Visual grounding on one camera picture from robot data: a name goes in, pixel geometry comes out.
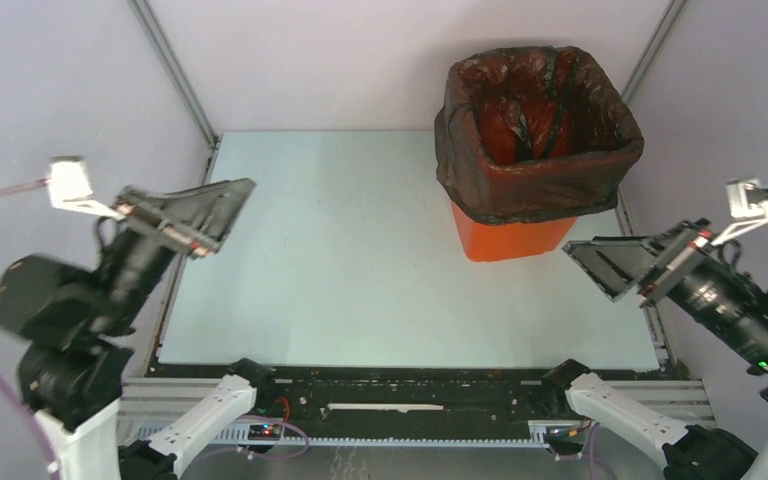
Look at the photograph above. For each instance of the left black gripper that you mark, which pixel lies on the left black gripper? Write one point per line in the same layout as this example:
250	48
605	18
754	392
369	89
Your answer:
210	210

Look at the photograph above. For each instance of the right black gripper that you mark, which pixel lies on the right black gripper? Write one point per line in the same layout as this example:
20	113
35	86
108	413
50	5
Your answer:
610	260

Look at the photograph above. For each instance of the orange plastic trash bin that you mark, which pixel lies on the orange plastic trash bin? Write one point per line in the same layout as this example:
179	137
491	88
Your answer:
493	243

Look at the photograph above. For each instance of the black plastic trash bag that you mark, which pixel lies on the black plastic trash bag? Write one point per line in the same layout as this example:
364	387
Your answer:
533	134

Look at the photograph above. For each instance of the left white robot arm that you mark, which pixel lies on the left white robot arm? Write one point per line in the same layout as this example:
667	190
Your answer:
70	377

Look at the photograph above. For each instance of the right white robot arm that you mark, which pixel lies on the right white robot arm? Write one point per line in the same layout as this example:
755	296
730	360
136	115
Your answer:
682	450

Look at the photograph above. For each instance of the small electronics board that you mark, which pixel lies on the small electronics board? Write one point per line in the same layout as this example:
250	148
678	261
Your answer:
264	432

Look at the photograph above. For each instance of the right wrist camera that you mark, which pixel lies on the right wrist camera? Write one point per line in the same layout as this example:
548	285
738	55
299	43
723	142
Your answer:
748	207

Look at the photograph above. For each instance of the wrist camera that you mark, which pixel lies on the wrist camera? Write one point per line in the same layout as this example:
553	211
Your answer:
748	207
69	188

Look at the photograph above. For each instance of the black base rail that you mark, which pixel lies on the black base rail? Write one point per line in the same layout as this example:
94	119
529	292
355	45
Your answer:
413	403

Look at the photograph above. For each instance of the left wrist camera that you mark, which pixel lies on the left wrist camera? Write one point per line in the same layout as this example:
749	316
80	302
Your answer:
69	188

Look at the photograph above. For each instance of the white cable duct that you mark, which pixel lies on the white cable duct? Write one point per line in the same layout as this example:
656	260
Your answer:
241	435

